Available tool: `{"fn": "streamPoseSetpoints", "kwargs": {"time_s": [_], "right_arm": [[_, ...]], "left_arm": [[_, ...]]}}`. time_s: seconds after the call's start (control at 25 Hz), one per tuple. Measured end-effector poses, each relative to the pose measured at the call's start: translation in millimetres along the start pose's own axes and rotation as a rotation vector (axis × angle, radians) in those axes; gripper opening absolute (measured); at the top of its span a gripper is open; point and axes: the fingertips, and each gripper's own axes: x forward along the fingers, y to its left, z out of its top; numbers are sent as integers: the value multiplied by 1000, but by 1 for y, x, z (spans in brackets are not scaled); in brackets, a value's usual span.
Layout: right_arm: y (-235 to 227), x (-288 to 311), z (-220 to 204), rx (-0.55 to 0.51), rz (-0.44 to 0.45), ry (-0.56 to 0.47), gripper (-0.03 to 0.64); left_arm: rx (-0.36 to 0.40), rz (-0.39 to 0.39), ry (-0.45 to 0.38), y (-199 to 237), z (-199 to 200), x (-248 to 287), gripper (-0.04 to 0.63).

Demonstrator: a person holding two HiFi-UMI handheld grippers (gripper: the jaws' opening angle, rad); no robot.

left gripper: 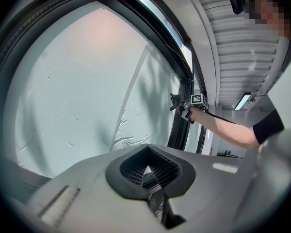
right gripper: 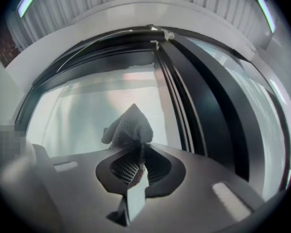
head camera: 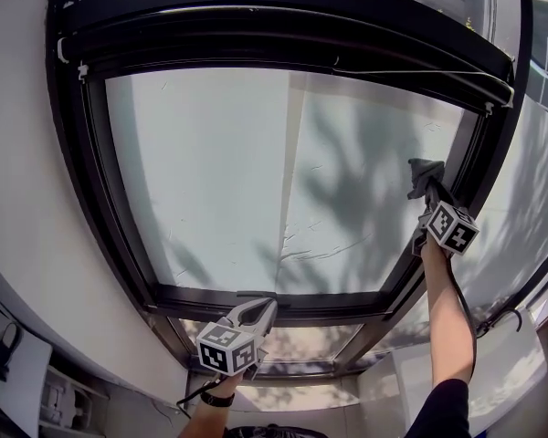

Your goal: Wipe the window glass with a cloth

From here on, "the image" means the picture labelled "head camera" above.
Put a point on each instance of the white shelf unit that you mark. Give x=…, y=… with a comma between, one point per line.
x=68, y=399

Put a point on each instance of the adjacent frosted window pane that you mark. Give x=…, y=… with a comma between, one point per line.
x=520, y=190

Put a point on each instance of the low window pane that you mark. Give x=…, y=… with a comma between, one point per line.
x=301, y=340

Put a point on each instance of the frosted window glass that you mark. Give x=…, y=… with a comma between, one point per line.
x=210, y=162

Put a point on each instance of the black roller blind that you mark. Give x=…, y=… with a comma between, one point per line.
x=256, y=30

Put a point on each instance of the person's right forearm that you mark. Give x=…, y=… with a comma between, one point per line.
x=445, y=326

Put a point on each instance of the grey cloth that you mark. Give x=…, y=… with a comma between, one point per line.
x=424, y=171

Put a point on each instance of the black wristwatch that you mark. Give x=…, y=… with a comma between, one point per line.
x=217, y=399

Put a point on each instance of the white panel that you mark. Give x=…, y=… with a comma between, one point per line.
x=502, y=372

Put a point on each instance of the black curved window latch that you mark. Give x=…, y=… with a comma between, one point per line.
x=516, y=312

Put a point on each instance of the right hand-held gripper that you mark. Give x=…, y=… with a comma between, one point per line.
x=452, y=228

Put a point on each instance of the white side table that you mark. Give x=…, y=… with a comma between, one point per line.
x=32, y=381

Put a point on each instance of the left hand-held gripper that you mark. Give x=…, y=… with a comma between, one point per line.
x=228, y=347

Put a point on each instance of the black device with loop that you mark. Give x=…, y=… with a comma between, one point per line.
x=0, y=358

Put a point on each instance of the person's left forearm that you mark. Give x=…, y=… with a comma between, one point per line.
x=210, y=420

